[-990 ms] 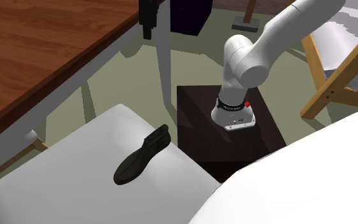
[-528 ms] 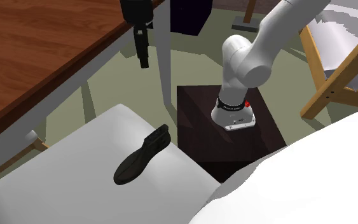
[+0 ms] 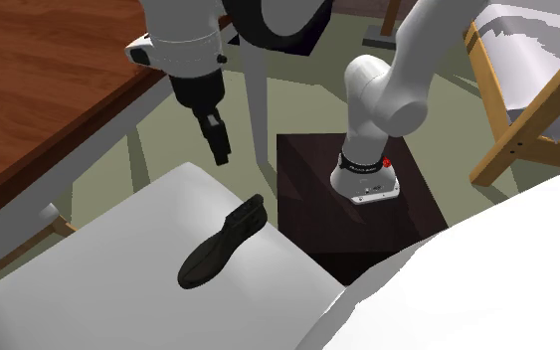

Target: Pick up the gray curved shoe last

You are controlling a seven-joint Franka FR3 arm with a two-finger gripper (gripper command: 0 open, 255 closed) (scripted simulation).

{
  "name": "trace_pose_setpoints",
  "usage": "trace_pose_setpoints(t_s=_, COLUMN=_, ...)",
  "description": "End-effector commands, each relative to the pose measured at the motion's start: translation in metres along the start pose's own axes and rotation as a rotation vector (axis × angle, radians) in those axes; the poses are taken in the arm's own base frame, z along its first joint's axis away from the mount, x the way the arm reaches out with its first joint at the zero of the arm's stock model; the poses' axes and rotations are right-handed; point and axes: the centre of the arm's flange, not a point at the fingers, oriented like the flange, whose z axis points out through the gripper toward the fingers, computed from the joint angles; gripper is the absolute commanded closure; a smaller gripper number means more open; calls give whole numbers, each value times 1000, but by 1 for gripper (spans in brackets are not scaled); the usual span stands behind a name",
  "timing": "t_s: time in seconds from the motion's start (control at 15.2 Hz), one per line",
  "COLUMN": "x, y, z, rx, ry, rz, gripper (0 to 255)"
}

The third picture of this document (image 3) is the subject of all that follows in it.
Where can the brown table with white frame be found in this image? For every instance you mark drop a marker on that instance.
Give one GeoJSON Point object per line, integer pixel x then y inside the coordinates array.
{"type": "Point", "coordinates": [32, 72]}

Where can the wooden post on grey base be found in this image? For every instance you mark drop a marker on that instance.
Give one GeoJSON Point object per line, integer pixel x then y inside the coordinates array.
{"type": "Point", "coordinates": [381, 36]}

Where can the dark robot stand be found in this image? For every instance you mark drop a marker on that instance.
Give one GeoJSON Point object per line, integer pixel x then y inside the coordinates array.
{"type": "Point", "coordinates": [318, 218]}

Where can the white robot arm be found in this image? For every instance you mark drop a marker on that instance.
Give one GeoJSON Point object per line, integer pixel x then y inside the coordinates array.
{"type": "Point", "coordinates": [371, 111]}

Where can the wooden chair with white cushion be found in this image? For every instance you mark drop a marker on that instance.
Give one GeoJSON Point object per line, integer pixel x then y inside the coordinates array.
{"type": "Point", "coordinates": [527, 63]}

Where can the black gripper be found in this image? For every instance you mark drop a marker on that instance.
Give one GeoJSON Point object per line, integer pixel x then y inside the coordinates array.
{"type": "Point", "coordinates": [198, 92]}

